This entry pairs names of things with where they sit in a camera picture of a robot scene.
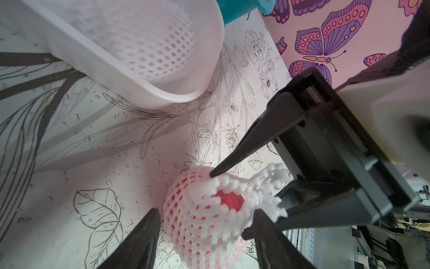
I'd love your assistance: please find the white plastic tray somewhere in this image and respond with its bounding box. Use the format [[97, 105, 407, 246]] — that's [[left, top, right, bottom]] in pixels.
[[1, 1, 225, 109]]

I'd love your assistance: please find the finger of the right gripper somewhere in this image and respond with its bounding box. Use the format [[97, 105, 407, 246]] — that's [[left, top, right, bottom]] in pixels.
[[209, 92, 306, 178], [241, 178, 382, 241]]

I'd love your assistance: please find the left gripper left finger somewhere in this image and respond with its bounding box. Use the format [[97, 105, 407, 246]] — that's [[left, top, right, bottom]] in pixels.
[[99, 208, 161, 269]]

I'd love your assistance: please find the netted apple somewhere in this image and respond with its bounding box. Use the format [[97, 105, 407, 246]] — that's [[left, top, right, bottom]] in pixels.
[[163, 163, 290, 269]]

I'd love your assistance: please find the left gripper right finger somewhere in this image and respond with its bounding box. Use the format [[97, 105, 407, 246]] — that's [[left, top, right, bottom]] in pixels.
[[252, 209, 315, 269]]

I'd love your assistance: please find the right teal plastic basket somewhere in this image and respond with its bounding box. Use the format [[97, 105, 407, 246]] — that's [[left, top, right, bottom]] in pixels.
[[217, 0, 276, 25]]

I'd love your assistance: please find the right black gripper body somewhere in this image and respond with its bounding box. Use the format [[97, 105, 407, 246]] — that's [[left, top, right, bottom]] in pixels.
[[268, 68, 418, 218]]

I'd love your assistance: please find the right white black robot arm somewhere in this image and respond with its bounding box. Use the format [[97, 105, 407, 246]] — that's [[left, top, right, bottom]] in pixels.
[[210, 1, 430, 231]]

